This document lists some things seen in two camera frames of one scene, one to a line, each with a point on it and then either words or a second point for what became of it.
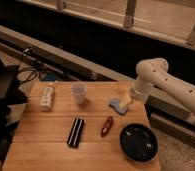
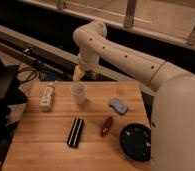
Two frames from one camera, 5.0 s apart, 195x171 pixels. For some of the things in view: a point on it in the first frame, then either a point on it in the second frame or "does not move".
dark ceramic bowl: (138, 143) does not move
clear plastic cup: (79, 89) does not move
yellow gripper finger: (124, 101) -> (77, 74)
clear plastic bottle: (47, 97) does not move
